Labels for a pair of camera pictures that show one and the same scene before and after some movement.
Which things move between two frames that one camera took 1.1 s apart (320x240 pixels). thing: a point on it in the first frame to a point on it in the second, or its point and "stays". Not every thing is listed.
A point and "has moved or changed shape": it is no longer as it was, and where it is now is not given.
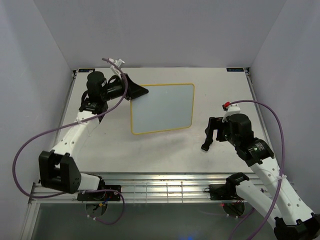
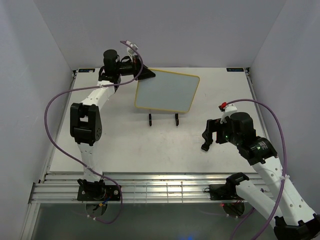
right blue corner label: [235, 69] stays
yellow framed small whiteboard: [165, 107] has moved or changed shape
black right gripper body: [225, 127] to [226, 128]
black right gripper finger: [220, 136] stays
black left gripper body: [116, 90] to [132, 68]
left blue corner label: [85, 70] stays
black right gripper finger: [213, 124] stays
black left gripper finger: [134, 90] to [146, 73]
